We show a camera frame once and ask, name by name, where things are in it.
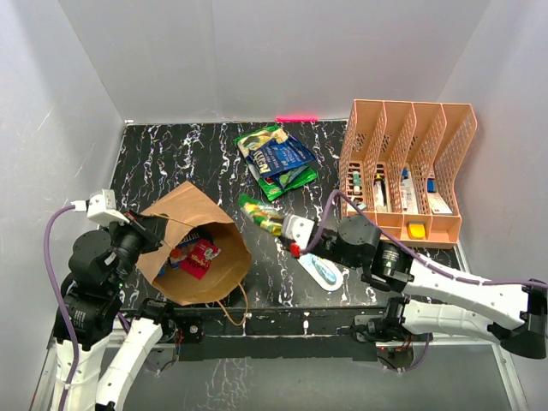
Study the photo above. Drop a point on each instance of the toothbrush blister pack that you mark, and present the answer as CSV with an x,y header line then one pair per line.
x,y
325,273

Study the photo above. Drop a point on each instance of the aluminium rail frame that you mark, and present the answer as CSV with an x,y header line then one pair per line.
x,y
262,334

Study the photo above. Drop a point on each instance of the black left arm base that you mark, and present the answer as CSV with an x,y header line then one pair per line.
x,y
176,327

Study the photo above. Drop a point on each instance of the brown paper bag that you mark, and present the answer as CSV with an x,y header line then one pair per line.
x,y
182,209

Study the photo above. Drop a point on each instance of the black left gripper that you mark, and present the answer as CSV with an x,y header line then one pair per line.
x,y
151,227

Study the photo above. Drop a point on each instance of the yellow item in organizer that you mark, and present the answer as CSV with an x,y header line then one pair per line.
x,y
416,230

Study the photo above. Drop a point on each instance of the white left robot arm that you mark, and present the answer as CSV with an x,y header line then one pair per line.
x,y
84,322

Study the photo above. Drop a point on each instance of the red snack packet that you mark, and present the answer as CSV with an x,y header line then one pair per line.
x,y
198,260

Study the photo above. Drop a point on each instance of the dark blue potato chips bag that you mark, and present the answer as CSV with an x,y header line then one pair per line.
x,y
274,151

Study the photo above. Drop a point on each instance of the blue Burts chips bag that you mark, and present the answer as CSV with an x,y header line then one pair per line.
x,y
284,178

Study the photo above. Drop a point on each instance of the yellow green snack bag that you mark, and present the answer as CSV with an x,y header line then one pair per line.
x,y
263,215

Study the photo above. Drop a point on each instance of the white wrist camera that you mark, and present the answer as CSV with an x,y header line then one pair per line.
x,y
101,208
296,234

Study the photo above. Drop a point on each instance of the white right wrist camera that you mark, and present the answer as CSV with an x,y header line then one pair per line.
x,y
296,234

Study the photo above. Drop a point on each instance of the orange plastic file organizer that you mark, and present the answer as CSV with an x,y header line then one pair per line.
x,y
399,162

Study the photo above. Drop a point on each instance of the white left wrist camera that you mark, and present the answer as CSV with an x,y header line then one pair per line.
x,y
101,208

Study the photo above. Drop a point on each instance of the green cassava chips bag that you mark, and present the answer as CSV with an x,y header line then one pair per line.
x,y
271,190

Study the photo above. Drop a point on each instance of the blue sweet chilli chips bag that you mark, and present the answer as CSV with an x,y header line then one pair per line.
x,y
184,247

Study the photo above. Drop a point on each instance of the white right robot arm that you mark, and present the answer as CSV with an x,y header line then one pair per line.
x,y
429,297

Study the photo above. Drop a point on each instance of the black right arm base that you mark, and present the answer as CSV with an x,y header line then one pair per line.
x,y
371,329

